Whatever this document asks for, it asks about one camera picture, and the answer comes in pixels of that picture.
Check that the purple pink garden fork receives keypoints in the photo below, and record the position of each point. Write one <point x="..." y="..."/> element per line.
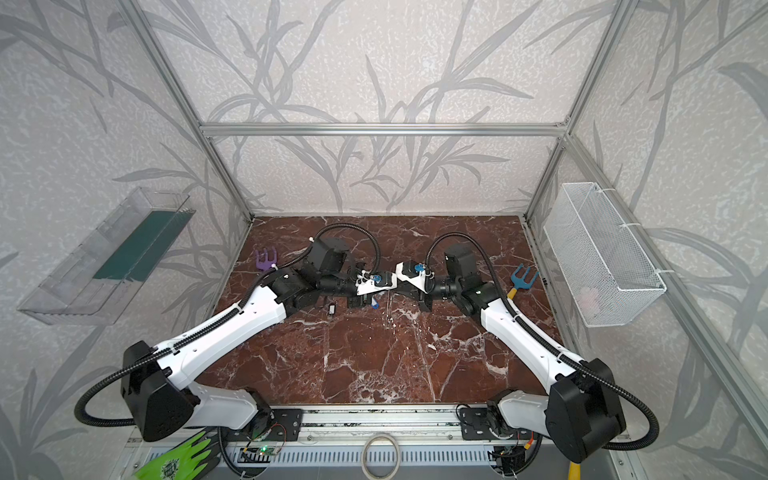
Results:
<point x="266" y="259"/>

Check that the clear plastic wall shelf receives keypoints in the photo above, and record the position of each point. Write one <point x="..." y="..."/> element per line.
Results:
<point x="95" y="283"/>

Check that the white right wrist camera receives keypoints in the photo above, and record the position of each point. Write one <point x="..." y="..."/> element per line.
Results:
<point x="411" y="272"/>

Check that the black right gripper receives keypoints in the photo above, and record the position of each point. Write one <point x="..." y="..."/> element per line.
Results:
<point x="424" y="294"/>

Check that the green black work glove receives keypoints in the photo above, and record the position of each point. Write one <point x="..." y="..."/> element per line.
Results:
<point x="192" y="459"/>

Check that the blue yellow garden fork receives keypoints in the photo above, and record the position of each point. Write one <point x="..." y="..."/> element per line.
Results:
<point x="523" y="279"/>

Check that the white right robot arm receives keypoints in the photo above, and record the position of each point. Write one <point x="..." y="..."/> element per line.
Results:
<point x="576" y="410"/>

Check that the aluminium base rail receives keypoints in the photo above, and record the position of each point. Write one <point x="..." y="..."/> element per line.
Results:
<point x="430" y="435"/>

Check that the green yellow toy shovel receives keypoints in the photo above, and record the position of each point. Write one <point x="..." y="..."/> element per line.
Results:
<point x="574" y="472"/>

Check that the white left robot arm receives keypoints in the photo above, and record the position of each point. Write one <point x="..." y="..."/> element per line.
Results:
<point x="163" y="396"/>

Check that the white wire mesh basket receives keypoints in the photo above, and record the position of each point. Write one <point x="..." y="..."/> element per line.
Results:
<point x="609" y="275"/>

